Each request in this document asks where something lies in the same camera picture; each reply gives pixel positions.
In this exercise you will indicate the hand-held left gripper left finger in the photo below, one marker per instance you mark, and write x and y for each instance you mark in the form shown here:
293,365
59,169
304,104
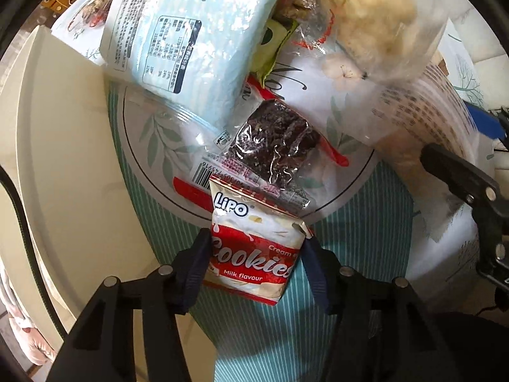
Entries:
194,272

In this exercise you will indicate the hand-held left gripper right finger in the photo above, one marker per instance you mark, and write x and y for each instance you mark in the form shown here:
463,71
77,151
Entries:
318,276

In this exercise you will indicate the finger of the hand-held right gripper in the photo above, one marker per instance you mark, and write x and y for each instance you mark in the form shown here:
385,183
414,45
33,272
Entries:
485,123
457,173

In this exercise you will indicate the red and white cookie packet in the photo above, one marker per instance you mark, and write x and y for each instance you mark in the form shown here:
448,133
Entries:
254,254

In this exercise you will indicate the white printed snack bag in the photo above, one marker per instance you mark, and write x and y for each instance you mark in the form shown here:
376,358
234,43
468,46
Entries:
421,103

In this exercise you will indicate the cream storage box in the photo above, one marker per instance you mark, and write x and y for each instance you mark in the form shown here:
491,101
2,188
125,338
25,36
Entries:
79,167

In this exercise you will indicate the clear bag of puffed snacks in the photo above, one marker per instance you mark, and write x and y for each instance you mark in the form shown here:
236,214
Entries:
370,8

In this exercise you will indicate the teal leaf-print tablecloth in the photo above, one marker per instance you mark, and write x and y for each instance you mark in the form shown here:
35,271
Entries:
358,215

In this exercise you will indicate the clear dark brownie packet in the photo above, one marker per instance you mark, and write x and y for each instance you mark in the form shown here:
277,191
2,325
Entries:
274,135

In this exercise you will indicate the pink floral blanket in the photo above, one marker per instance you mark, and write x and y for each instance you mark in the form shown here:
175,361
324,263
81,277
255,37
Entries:
24,326

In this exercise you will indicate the clear red-print snack packet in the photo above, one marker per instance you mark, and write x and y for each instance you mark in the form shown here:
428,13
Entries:
306,8

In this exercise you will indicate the small green snack packet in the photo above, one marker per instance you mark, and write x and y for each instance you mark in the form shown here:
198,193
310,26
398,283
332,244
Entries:
274,43

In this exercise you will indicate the large light blue snack packet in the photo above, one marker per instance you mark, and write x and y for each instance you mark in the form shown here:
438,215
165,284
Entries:
191,28

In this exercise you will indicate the wooden desk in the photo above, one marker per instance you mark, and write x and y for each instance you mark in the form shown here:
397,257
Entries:
55,2

